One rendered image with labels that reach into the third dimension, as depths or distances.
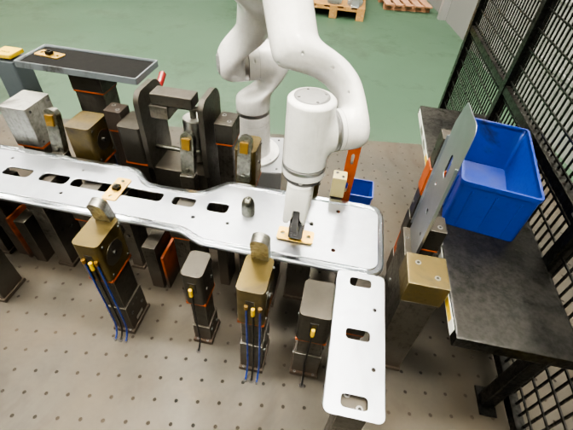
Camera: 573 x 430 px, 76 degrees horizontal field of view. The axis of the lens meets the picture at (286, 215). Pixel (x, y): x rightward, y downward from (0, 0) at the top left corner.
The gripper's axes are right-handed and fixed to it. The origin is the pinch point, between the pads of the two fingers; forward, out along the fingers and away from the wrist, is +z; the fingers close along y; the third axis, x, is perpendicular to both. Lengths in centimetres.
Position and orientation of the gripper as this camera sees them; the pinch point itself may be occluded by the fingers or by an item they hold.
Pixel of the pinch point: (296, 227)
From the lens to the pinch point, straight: 83.2
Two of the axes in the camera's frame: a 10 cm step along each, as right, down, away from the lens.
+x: 9.8, 1.8, -0.9
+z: -0.7, 7.1, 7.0
